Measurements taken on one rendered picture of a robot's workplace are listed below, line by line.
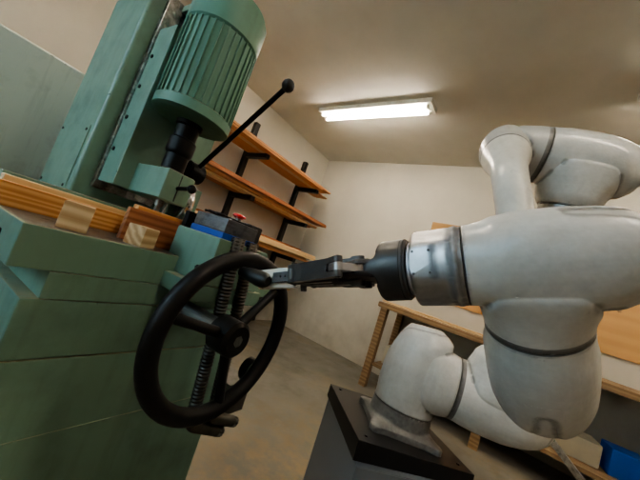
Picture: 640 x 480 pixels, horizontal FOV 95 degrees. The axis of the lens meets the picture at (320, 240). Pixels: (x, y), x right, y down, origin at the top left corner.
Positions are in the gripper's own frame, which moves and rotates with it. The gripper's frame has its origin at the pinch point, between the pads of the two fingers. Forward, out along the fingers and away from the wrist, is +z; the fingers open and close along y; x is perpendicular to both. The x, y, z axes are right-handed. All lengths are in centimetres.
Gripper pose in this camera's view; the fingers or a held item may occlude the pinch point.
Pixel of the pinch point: (278, 278)
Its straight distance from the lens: 46.2
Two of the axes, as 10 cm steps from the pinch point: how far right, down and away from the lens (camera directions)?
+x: -0.1, 9.6, -2.7
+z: -8.7, 1.2, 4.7
